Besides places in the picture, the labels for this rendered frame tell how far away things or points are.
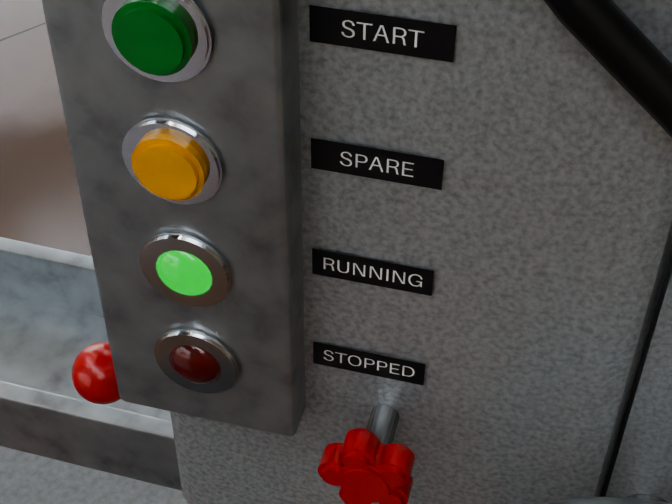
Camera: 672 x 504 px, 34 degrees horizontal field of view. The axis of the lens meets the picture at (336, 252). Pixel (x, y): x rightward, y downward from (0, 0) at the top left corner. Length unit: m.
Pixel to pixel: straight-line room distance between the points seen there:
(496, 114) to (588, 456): 0.17
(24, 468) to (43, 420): 0.35
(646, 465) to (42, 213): 2.15
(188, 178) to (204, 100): 0.03
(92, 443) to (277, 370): 0.23
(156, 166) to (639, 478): 0.25
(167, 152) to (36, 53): 2.71
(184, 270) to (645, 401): 0.19
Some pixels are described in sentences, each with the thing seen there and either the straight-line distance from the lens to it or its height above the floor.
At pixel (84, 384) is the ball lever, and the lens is 0.57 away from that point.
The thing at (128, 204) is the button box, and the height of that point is 1.35.
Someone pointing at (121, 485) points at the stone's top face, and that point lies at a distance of 0.97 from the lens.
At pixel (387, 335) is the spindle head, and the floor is 1.29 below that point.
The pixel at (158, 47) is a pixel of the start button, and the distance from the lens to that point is 0.35.
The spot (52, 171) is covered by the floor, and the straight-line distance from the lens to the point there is 2.65.
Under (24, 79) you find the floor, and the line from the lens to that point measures 2.98.
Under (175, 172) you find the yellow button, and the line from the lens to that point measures 0.37.
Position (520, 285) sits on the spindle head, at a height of 1.33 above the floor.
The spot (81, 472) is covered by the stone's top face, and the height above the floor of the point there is 0.83.
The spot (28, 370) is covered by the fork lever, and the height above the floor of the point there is 1.08.
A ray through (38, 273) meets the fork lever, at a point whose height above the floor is 1.11.
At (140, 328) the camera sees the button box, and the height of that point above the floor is 1.29.
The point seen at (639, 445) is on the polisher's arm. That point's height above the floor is 1.24.
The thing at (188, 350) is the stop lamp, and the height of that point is 1.28.
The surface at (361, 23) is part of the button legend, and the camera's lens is 0.35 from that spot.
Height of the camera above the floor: 1.61
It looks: 43 degrees down
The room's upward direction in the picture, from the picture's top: 1 degrees clockwise
